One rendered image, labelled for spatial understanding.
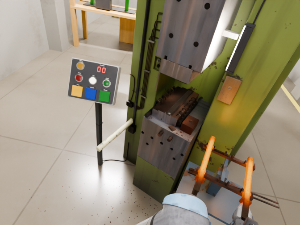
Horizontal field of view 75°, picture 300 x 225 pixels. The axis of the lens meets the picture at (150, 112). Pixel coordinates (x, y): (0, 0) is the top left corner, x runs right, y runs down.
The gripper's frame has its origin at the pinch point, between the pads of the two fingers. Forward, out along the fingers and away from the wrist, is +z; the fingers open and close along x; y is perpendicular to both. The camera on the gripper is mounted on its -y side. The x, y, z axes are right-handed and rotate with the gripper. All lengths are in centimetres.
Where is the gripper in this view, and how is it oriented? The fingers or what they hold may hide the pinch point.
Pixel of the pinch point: (245, 205)
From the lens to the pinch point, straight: 113.5
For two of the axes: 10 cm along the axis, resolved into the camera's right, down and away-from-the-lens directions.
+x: 8.8, 3.9, -2.8
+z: 4.6, -5.1, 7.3
